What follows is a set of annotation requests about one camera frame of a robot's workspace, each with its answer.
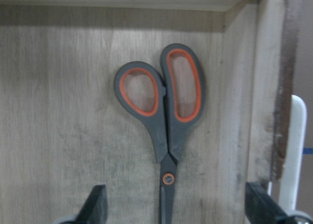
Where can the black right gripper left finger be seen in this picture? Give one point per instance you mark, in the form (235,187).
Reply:
(95,208)

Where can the grey orange scissors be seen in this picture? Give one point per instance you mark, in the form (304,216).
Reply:
(166,127)

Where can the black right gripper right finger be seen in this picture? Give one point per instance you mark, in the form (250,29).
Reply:
(260,208)

